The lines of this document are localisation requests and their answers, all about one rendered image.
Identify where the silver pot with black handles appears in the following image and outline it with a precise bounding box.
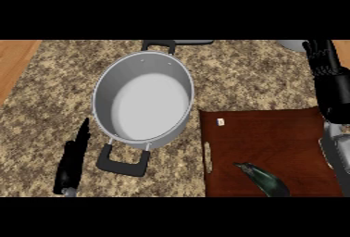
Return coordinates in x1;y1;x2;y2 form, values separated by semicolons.
91;39;194;178

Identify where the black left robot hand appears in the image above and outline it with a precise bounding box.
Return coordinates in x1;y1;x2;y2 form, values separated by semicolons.
51;117;91;195

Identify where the dark green eggplant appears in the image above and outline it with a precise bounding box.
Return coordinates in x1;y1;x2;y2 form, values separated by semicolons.
231;161;290;198

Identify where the grey flat object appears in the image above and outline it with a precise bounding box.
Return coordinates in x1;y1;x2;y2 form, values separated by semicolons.
174;39;214;45

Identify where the dark brown wooden tray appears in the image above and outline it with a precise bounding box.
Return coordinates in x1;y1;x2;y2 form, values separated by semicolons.
197;106;343;198

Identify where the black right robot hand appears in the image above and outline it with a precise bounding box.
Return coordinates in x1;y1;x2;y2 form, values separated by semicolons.
302;39;350;124

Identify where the grey round object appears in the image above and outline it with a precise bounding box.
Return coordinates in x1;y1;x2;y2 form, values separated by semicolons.
276;39;307;53

